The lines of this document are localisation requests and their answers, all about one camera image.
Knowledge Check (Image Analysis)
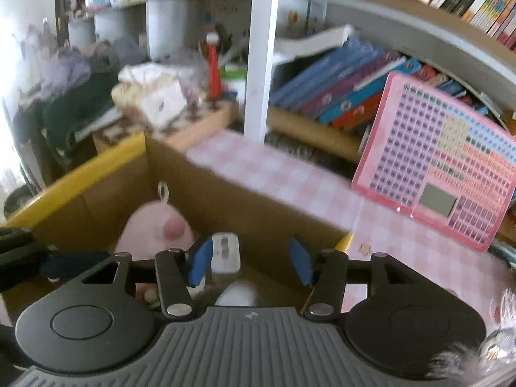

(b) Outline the yellow cardboard box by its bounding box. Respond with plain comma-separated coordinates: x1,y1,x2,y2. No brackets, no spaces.
7,131,345,307

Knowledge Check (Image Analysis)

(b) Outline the row of blue books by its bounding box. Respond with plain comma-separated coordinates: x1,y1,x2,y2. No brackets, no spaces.
268,36,424,130

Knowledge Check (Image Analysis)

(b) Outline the white bookshelf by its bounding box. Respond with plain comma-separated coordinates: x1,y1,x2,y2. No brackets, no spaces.
64,0,516,162

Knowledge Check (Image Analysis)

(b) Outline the pile of clothes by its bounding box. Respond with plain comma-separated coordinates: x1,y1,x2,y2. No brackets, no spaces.
12,35,145,156

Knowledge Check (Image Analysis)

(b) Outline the tissue pack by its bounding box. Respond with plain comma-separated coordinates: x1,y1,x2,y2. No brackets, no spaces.
111,62,196,130

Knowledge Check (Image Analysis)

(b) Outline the white spray bottle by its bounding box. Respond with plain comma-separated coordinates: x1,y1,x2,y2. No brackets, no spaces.
215,281,259,308

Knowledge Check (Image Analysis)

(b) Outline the white power adapter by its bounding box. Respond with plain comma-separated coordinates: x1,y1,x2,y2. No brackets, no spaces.
211,233,241,275

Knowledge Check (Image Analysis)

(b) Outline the pink printed table mat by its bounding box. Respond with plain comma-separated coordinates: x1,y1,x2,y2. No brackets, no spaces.
186,130,514,329

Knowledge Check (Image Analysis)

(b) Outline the pink learning keyboard tablet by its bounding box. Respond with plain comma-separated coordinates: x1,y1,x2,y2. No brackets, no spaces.
352,73,515,252

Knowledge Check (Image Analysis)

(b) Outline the pink plush pig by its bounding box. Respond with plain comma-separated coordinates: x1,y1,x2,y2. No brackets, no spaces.
114,181,194,260

